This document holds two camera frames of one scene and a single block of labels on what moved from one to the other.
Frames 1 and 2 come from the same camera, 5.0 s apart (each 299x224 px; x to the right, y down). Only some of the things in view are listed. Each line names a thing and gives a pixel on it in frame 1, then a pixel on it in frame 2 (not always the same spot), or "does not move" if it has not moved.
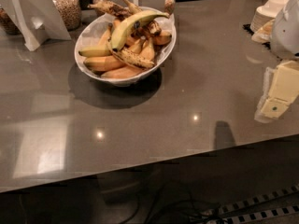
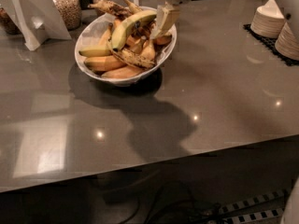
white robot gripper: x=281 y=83 to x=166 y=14
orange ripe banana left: x=106 y=63 does not move
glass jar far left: x=7 y=23 does not move
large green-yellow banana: x=124 y=26 does not move
